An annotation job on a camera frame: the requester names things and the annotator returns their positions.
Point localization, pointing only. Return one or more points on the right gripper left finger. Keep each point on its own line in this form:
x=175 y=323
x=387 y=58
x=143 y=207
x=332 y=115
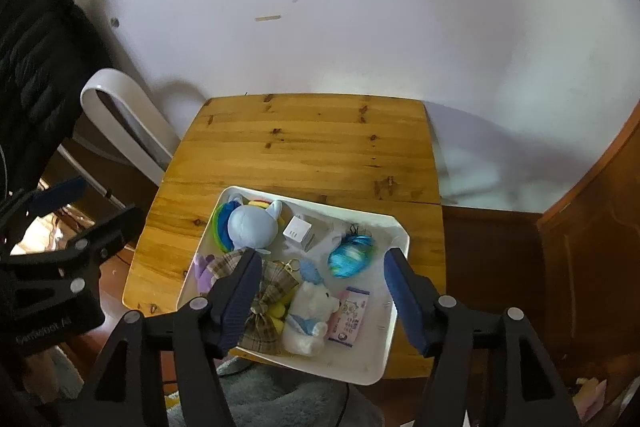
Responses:
x=126 y=385

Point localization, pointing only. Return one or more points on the purple plush toy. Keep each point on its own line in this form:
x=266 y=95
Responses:
x=203 y=275

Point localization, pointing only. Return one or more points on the yellow plush dinosaur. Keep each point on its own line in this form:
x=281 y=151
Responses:
x=277 y=311

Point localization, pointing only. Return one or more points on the white bladeless fan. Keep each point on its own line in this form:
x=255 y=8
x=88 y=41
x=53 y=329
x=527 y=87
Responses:
x=130 y=121

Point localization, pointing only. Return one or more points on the grey yellow fluffy rug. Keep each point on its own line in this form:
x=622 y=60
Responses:
x=267 y=395

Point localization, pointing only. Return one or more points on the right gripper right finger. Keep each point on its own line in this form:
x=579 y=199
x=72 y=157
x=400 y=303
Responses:
x=523 y=387

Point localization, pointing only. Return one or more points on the blue green globe ball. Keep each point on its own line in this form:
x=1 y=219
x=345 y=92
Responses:
x=352 y=254

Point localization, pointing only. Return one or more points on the white bear plush blue ears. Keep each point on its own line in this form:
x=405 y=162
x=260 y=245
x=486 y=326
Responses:
x=307 y=322

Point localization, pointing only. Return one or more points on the plaid fabric bow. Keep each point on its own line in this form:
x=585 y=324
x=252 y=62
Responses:
x=259 y=334

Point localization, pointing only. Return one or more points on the wooden cabinet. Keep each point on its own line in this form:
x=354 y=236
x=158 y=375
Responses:
x=574 y=270

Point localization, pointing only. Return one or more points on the white plastic tray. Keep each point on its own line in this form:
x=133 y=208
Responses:
x=365 y=362

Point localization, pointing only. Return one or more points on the light blue unicorn plush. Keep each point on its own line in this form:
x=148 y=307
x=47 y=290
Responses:
x=254 y=224

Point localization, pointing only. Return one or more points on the black puffer jacket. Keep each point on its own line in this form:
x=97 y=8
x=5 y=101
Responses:
x=49 y=51

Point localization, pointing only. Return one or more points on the small white barcode box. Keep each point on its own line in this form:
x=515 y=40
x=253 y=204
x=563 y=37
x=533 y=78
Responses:
x=298 y=233

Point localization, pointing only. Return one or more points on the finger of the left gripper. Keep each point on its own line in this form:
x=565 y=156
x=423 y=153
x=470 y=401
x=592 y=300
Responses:
x=57 y=196

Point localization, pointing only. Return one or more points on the pink tissue packet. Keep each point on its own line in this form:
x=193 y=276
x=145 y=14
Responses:
x=346 y=321

